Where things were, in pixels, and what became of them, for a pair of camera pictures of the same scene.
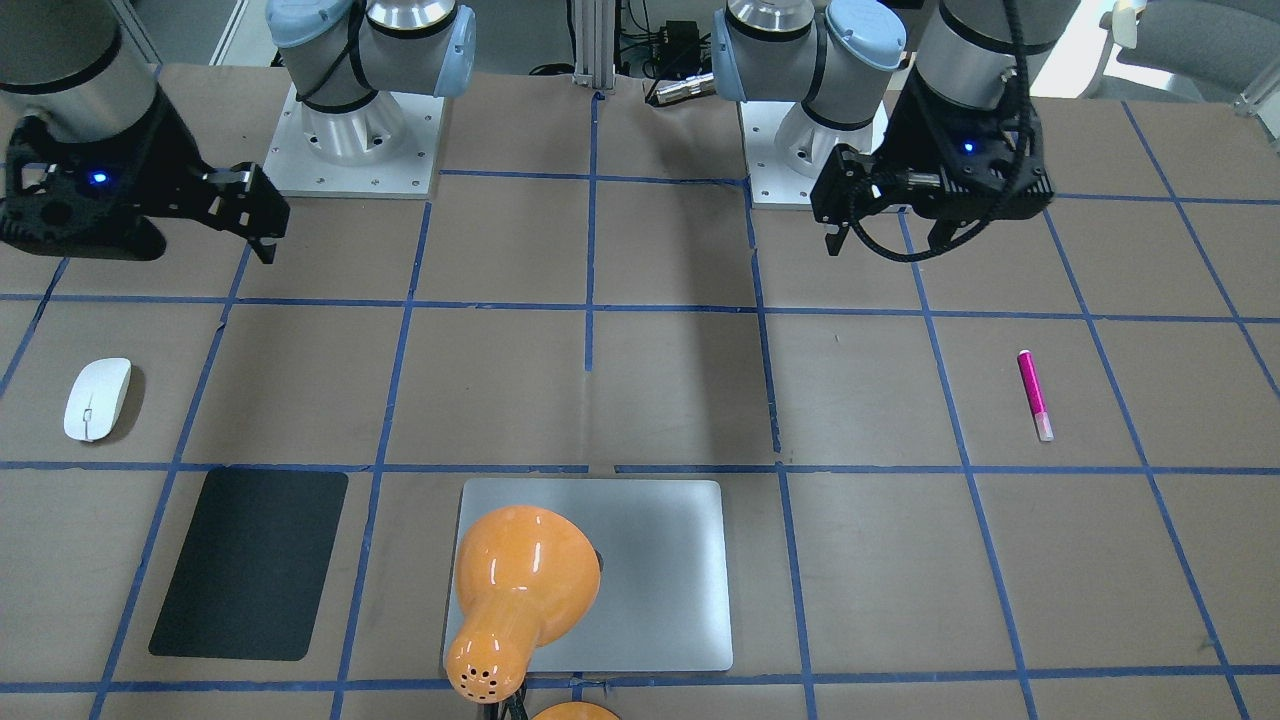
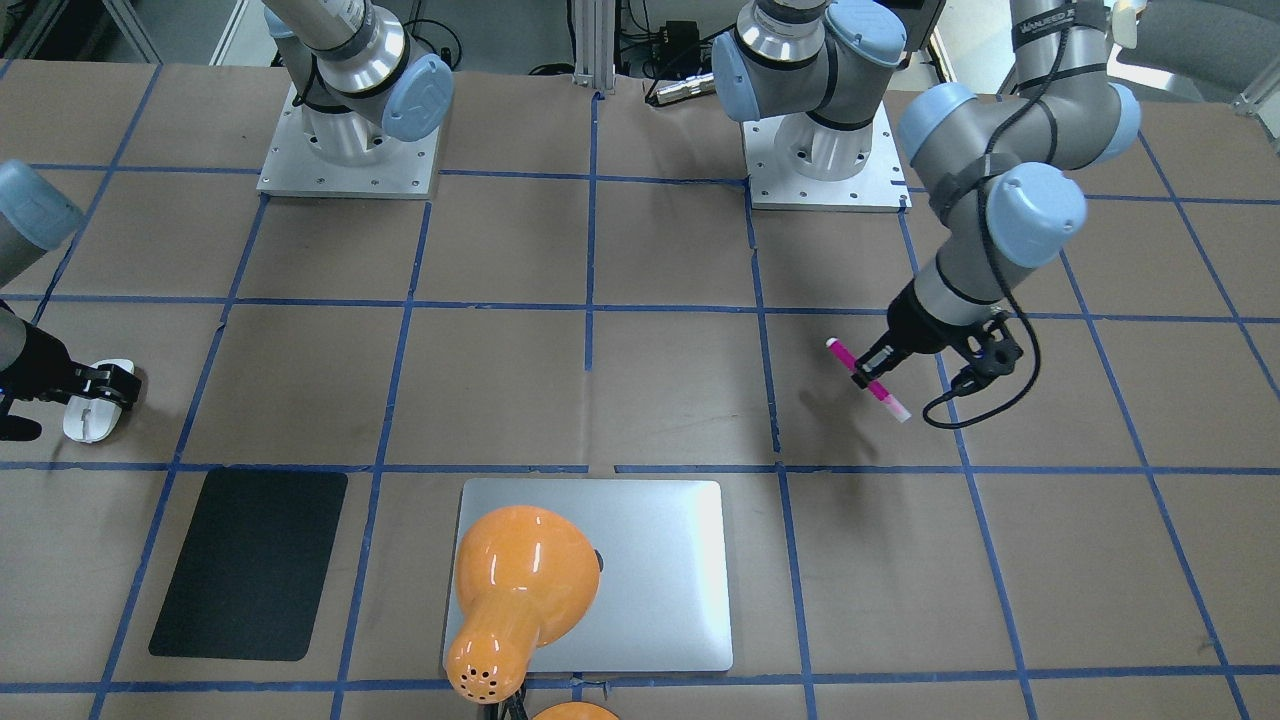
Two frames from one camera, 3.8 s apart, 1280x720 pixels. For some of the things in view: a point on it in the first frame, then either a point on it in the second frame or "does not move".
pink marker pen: [1034, 395] to [874, 386]
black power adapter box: [681, 46] does not move
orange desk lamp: [526, 579] does not move
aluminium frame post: [594, 27] does not move
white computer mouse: [95, 397] does not move
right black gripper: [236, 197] to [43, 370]
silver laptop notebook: [665, 596] does not move
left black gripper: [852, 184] to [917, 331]
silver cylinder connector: [693, 85] does not move
